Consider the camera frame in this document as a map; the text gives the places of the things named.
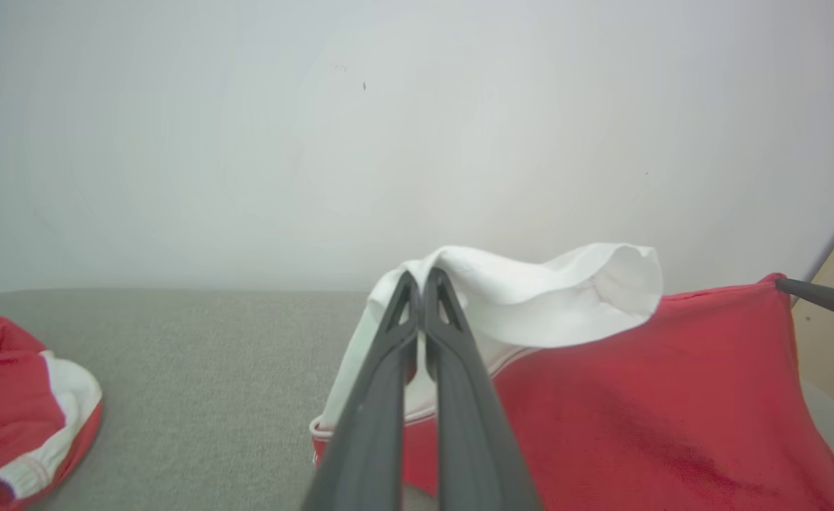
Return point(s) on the red garment with white cuffs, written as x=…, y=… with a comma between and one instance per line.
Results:
x=5, y=383

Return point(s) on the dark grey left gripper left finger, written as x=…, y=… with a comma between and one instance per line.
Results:
x=374, y=426

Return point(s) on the red garment with white stripes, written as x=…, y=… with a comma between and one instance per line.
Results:
x=637, y=397

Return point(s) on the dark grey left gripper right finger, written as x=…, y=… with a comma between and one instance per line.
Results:
x=470, y=426

